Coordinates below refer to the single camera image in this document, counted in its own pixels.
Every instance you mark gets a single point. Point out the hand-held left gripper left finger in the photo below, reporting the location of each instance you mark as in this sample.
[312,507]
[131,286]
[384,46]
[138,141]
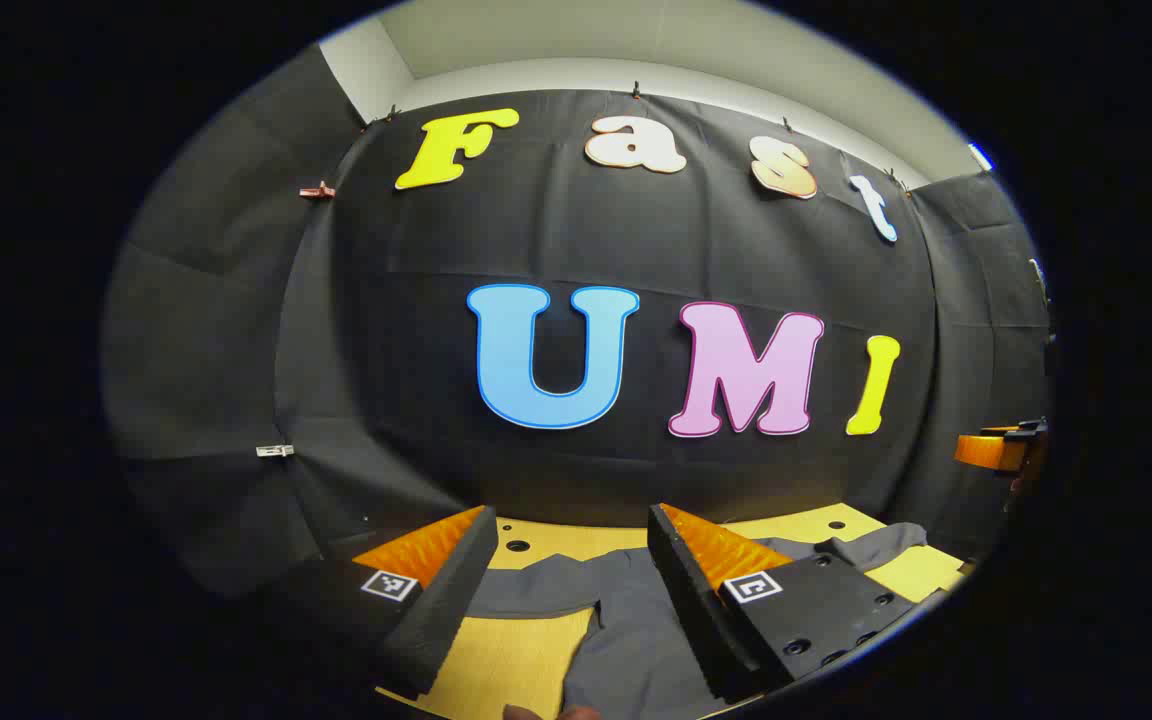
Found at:
[451,600]

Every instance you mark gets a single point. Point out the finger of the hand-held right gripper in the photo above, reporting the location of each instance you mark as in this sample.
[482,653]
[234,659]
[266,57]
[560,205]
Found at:
[991,450]

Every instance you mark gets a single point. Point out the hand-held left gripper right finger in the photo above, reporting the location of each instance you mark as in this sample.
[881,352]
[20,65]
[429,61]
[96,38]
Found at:
[696,620]

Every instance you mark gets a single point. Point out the grey collared shirt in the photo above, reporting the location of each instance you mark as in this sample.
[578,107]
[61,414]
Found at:
[626,640]

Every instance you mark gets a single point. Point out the white metal clip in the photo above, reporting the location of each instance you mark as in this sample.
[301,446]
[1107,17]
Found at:
[274,451]

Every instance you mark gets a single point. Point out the black backdrop cloth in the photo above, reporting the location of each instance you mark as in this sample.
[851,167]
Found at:
[636,230]

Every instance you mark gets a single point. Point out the copper metal clip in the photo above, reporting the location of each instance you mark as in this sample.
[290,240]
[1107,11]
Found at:
[316,190]

